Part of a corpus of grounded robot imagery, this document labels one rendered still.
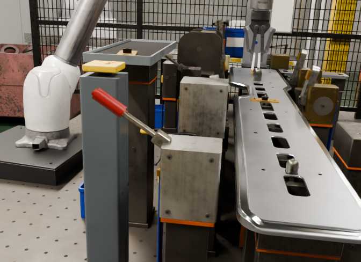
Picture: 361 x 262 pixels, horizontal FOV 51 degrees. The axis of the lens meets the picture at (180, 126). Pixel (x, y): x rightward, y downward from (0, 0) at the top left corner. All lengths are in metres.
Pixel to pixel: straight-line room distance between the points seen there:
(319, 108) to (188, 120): 0.54
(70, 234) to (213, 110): 0.49
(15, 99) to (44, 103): 2.80
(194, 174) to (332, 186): 0.22
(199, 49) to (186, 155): 0.64
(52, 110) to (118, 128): 0.75
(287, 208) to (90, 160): 0.35
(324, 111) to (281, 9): 1.02
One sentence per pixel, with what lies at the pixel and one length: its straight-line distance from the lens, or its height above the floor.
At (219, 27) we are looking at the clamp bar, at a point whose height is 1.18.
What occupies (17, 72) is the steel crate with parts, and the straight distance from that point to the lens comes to 4.13.
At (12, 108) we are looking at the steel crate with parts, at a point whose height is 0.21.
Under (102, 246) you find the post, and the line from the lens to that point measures 0.79.
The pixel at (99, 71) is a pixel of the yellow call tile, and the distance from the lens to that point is 0.67.
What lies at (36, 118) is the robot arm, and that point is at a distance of 1.43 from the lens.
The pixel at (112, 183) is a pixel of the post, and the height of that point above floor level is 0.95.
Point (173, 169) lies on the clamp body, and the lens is 0.57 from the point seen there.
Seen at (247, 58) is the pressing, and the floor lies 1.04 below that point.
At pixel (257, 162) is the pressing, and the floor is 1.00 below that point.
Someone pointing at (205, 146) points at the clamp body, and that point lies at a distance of 0.58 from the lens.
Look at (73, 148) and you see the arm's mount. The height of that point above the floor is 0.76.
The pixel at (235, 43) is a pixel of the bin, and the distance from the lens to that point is 1.97.
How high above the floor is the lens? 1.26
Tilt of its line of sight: 17 degrees down
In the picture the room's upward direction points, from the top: 2 degrees clockwise
